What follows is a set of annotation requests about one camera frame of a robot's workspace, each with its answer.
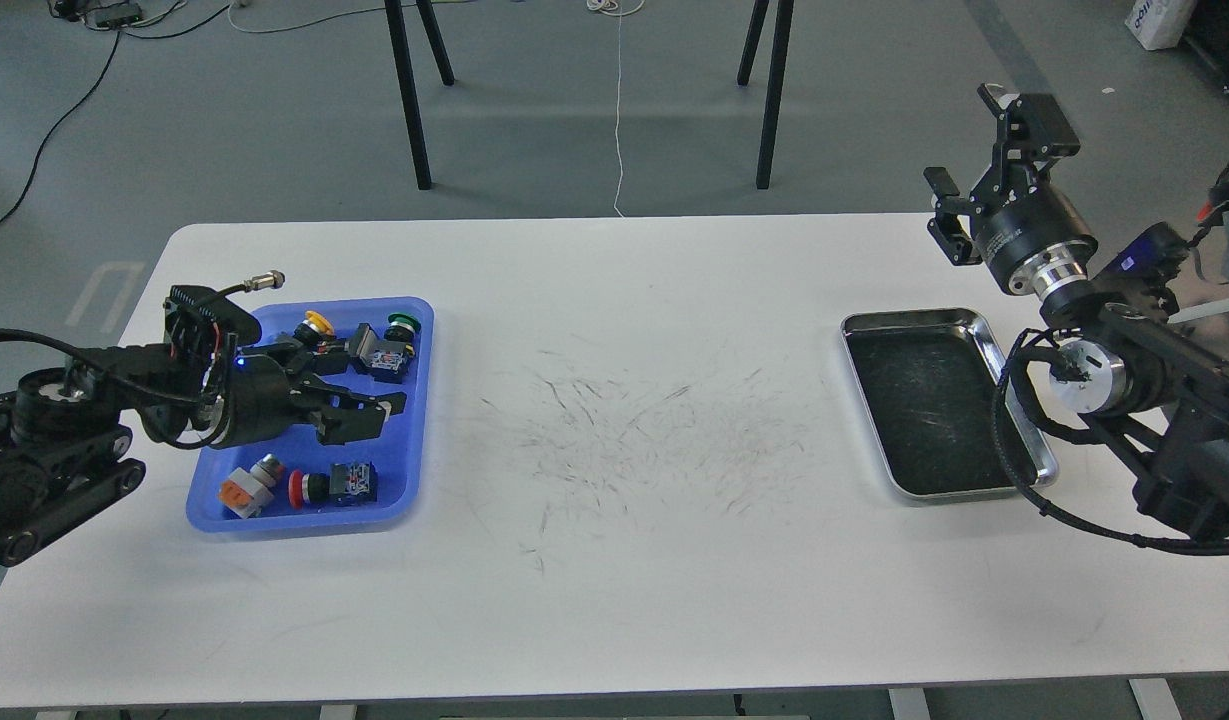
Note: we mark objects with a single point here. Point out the black table leg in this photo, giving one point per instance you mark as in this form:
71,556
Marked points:
780,45
403,63

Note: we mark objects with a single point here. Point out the silver metal tray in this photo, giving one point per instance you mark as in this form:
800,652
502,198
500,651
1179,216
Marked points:
928,379

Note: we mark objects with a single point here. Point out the green push button switch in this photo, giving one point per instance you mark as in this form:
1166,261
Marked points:
385,357

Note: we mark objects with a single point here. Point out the red push button switch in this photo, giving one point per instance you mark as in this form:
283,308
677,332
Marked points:
345,484

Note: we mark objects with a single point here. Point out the blue plastic tray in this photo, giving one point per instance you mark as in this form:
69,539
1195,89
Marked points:
396,454

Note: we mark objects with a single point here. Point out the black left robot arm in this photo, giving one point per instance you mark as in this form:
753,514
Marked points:
209,384

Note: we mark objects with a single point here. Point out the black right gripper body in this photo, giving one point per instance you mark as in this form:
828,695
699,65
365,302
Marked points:
1032,242

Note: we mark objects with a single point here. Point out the black table leg right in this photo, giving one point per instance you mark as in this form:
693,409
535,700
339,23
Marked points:
780,45

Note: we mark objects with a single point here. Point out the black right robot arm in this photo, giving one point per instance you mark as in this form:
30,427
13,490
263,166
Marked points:
1107,368

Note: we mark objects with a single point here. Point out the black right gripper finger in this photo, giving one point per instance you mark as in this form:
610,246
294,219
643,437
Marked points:
1032,133
946,227

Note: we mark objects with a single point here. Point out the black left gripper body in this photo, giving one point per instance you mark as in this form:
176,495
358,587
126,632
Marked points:
261,398

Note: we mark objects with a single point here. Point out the orange grey connector block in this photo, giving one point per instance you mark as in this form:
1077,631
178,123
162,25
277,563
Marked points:
246,492

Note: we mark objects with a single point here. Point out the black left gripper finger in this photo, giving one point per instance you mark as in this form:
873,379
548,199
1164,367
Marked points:
295,358
340,416

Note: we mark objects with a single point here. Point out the white cardboard box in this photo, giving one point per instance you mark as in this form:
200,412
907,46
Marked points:
1158,25

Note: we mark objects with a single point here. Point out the black table leg left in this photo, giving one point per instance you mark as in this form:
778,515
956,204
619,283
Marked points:
403,63

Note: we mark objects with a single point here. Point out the yellow push button switch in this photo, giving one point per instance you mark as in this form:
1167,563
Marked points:
315,336

